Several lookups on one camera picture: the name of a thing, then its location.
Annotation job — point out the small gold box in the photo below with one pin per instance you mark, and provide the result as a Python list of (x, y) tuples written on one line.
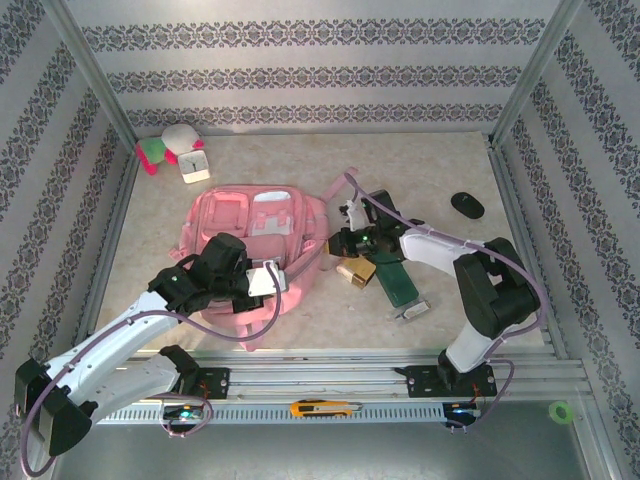
[(357, 274)]

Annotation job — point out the dark green pencil case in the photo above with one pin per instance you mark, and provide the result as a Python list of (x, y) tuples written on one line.
[(395, 282)]

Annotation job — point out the pink backpack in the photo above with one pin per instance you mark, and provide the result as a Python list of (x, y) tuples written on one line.
[(265, 215)]

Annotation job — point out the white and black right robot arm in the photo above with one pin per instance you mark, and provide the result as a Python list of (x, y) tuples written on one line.
[(435, 247)]

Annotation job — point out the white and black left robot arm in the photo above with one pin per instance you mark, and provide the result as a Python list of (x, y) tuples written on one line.
[(110, 340)]

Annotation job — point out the small silver metal tool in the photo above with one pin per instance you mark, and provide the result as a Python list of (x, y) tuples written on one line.
[(412, 310)]

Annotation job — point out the small white square clock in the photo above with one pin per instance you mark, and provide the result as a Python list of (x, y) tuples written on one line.
[(193, 165)]

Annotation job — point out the black computer mouse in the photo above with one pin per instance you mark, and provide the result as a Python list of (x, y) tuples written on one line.
[(467, 205)]

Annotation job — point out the white green pink plush toy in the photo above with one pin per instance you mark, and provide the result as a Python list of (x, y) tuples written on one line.
[(175, 140)]

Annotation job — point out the orange utility knife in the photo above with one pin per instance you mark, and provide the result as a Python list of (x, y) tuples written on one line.
[(312, 409)]

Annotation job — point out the left controller board green light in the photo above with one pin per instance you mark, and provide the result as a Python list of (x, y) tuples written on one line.
[(185, 414)]

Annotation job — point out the controller board green light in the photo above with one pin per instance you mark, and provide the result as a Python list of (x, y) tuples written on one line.
[(185, 414), (462, 411)]

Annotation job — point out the right controller board green light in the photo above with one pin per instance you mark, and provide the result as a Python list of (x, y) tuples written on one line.
[(462, 411)]

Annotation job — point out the green tape roll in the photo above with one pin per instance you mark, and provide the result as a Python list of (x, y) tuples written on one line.
[(554, 412)]

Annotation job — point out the aluminium left side rail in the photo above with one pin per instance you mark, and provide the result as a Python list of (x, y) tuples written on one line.
[(107, 250)]

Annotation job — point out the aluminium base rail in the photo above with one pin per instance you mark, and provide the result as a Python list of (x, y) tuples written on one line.
[(320, 375)]

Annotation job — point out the aluminium right side rail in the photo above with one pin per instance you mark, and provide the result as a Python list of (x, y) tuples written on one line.
[(512, 200)]

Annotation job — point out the aluminium left corner post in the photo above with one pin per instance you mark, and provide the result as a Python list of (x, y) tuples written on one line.
[(91, 70)]

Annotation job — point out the aluminium corner post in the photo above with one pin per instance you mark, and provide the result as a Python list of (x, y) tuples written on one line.
[(91, 70), (536, 70)]

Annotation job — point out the aluminium right corner post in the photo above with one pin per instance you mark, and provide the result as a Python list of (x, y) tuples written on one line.
[(536, 70)]

